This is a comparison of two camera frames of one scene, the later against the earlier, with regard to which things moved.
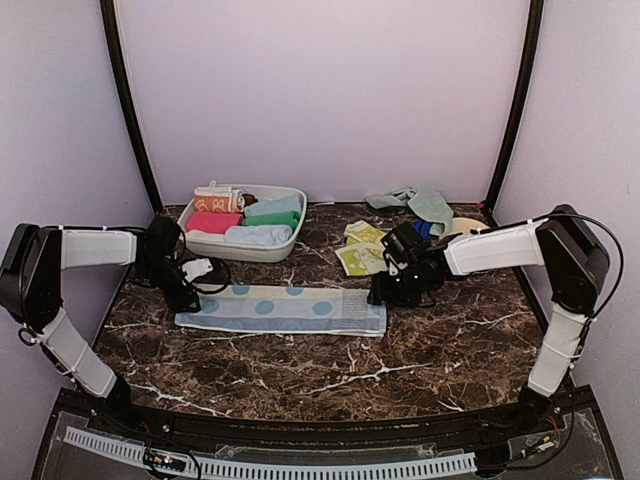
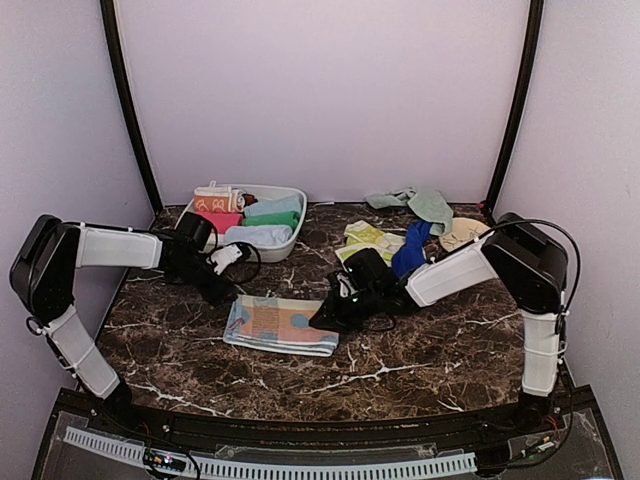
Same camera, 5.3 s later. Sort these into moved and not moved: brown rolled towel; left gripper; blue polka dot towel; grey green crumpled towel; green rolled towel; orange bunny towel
Moved: blue polka dot towel; left gripper
Not moved: grey green crumpled towel; brown rolled towel; orange bunny towel; green rolled towel
